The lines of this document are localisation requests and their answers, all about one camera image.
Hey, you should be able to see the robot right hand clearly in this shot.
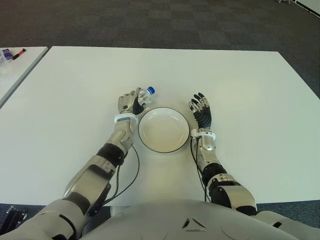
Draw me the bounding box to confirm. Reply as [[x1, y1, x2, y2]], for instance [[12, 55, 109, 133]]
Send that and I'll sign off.
[[187, 92, 214, 131]]

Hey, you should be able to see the grey robot torso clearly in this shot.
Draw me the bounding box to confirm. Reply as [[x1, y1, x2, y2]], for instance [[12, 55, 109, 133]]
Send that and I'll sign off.
[[0, 198, 320, 240]]

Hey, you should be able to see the clear water bottle blue cap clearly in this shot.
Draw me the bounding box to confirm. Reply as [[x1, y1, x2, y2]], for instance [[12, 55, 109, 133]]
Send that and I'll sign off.
[[138, 86, 157, 107]]

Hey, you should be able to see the white side table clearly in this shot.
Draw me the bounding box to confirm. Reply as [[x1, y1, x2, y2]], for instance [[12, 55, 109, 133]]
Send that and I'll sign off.
[[0, 46, 49, 108]]

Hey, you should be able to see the blue printed packet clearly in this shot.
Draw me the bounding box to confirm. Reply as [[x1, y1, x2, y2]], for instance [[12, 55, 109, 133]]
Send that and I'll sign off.
[[0, 48, 13, 61]]

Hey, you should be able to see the red marker pen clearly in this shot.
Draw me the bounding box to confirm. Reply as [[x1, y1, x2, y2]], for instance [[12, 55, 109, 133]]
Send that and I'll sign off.
[[11, 47, 27, 61]]

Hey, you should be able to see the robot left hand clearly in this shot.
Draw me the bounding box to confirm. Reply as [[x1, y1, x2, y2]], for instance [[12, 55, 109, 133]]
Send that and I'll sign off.
[[117, 87, 147, 116]]

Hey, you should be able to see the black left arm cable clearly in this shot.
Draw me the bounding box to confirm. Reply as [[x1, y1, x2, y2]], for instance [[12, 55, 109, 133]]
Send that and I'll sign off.
[[82, 145, 141, 227]]

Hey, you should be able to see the black stand base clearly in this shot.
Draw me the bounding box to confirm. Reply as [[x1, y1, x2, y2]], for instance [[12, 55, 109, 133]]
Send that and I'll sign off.
[[0, 204, 27, 233]]

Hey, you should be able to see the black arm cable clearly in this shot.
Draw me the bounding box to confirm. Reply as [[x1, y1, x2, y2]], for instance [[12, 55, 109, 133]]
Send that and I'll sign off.
[[82, 145, 141, 227], [190, 138, 210, 202]]

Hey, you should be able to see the white board with dark edge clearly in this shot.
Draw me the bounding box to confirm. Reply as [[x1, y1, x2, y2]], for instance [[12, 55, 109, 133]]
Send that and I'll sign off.
[[291, 0, 320, 13]]

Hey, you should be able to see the white plate black rim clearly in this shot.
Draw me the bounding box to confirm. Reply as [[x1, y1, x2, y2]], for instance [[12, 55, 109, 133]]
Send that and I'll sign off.
[[137, 107, 190, 154]]

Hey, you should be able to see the clear plastic bag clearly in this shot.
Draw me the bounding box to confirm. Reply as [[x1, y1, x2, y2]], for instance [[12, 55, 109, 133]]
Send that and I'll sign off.
[[0, 52, 12, 76]]

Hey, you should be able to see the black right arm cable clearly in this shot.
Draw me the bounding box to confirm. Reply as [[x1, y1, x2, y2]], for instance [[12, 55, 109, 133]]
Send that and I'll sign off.
[[190, 138, 210, 202]]

